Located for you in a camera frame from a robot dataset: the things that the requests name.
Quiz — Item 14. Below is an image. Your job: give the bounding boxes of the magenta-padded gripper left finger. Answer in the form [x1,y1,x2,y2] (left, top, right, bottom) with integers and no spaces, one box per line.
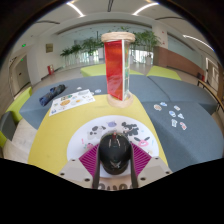
[58,143,101,190]

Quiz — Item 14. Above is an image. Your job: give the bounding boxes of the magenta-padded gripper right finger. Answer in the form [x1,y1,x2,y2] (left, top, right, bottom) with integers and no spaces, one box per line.
[128,143,173,189]

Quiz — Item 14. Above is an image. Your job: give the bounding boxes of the black computer mouse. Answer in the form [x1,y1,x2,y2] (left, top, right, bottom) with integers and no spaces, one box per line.
[98,132,132,176]

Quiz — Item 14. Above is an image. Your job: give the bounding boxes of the round white printed mouse pad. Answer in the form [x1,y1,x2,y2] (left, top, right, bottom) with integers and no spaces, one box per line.
[66,115,161,191]

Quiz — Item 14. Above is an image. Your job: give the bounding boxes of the grey upholstered bench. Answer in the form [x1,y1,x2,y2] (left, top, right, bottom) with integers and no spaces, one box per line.
[141,75,224,173]
[19,74,172,131]

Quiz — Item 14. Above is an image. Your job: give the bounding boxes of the white printed sticker sheet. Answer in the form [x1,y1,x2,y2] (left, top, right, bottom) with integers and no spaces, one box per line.
[48,88,96,118]

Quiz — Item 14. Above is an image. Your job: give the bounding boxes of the dark blue folded umbrella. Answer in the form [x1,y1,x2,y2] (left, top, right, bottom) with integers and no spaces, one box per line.
[38,84,67,107]

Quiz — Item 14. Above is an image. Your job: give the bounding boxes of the small dark grey ottoman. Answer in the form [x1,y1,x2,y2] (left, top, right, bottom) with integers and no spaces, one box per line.
[0,111,18,141]

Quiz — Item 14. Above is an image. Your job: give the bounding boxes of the lime green upholstered bench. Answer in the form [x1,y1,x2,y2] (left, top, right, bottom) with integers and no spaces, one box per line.
[0,86,34,148]
[80,63,145,78]

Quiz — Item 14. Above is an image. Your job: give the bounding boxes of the red fire extinguisher cabinet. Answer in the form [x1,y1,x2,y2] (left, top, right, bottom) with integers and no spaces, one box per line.
[46,64,55,77]

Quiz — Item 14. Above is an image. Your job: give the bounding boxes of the red panel wooden-capped lamp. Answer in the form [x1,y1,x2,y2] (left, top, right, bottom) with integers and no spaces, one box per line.
[100,31,137,109]

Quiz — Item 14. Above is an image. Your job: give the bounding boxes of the row of potted green plants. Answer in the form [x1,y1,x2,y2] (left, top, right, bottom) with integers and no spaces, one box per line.
[59,29,162,66]

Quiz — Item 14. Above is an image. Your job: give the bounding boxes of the ceiling strip lights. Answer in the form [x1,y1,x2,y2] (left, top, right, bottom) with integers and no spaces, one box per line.
[65,0,215,52]

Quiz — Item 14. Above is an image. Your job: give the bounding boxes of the brown wall plaque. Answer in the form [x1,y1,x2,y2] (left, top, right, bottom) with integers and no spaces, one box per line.
[45,43,55,54]

